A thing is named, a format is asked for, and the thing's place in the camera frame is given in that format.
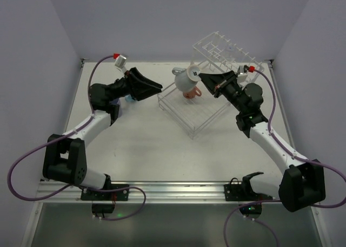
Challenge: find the light blue mug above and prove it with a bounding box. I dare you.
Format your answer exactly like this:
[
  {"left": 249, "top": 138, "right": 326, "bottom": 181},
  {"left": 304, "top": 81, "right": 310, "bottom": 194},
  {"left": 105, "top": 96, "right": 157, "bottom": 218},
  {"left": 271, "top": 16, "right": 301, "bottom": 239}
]
[{"left": 125, "top": 95, "right": 135, "bottom": 102}]

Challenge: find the lavender tall cup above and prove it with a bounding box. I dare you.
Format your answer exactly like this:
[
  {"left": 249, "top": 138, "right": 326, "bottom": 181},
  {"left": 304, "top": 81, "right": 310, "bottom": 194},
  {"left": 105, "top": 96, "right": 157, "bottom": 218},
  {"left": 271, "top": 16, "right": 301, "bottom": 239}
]
[{"left": 111, "top": 98, "right": 123, "bottom": 118}]

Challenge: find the pale grey footed cup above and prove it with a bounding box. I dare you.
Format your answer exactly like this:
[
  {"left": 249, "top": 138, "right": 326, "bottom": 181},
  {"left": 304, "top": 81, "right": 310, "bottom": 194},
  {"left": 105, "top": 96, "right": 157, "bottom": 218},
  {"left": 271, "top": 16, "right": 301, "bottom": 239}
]
[{"left": 171, "top": 65, "right": 201, "bottom": 92}]

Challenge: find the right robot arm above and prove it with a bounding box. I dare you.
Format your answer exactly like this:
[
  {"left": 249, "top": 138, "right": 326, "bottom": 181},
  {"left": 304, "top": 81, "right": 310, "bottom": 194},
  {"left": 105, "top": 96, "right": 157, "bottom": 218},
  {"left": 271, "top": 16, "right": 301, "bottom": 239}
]
[{"left": 199, "top": 71, "right": 325, "bottom": 212}]

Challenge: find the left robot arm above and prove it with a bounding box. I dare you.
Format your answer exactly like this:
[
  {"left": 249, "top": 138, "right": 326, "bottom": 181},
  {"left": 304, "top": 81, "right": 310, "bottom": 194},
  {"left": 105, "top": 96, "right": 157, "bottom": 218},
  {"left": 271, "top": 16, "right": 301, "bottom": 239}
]
[{"left": 43, "top": 68, "right": 163, "bottom": 190}]

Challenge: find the clear acrylic dish rack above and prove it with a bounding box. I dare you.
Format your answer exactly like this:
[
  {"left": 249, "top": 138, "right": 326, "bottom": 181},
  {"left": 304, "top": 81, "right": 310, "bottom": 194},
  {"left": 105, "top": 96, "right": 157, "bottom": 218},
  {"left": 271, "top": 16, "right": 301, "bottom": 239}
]
[{"left": 156, "top": 32, "right": 265, "bottom": 140}]

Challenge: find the coral orange mug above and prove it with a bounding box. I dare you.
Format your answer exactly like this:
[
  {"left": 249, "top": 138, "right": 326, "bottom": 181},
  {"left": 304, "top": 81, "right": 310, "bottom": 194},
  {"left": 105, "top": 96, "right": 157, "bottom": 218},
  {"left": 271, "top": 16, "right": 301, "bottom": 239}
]
[{"left": 183, "top": 86, "right": 202, "bottom": 99}]

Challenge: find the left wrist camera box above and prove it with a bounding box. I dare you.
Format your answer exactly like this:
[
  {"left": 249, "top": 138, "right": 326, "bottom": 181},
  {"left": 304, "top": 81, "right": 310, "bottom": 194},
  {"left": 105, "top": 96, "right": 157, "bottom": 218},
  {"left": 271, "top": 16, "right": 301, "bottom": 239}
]
[{"left": 113, "top": 54, "right": 128, "bottom": 72}]

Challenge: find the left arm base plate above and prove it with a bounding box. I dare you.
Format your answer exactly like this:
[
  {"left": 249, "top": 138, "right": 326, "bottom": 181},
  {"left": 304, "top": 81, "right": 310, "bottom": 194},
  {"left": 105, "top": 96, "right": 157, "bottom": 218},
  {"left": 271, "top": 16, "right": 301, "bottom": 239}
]
[{"left": 81, "top": 175, "right": 130, "bottom": 202}]

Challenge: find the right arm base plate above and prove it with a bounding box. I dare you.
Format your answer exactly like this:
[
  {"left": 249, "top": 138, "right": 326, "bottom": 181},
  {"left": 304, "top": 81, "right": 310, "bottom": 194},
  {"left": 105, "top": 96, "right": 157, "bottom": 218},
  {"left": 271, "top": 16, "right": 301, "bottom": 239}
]
[{"left": 224, "top": 172, "right": 273, "bottom": 202}]

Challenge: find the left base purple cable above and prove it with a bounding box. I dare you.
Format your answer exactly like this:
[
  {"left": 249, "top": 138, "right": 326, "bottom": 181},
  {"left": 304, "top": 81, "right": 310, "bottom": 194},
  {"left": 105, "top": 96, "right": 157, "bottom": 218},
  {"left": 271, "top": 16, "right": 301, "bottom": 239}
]
[{"left": 91, "top": 187, "right": 148, "bottom": 222}]

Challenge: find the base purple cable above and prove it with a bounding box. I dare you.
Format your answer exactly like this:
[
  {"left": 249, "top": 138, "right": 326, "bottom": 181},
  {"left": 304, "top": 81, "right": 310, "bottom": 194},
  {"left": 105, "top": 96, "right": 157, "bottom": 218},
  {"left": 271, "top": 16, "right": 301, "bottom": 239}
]
[
  {"left": 226, "top": 198, "right": 280, "bottom": 247},
  {"left": 91, "top": 187, "right": 148, "bottom": 222}
]

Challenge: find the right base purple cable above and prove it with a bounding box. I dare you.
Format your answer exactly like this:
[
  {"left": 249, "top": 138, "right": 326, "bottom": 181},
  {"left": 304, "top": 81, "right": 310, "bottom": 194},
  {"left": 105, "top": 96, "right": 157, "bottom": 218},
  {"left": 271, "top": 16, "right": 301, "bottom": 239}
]
[{"left": 226, "top": 198, "right": 280, "bottom": 247}]

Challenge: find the aluminium mounting rail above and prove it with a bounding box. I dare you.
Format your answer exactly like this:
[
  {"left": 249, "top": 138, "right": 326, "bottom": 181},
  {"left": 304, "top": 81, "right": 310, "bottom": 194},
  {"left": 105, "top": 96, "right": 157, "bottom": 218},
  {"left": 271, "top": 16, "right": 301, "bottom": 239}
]
[{"left": 35, "top": 179, "right": 320, "bottom": 204}]

